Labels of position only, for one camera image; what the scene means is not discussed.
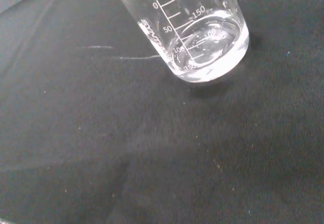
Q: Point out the black bench cloth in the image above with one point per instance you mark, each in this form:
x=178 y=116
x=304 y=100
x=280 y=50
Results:
x=152 y=145

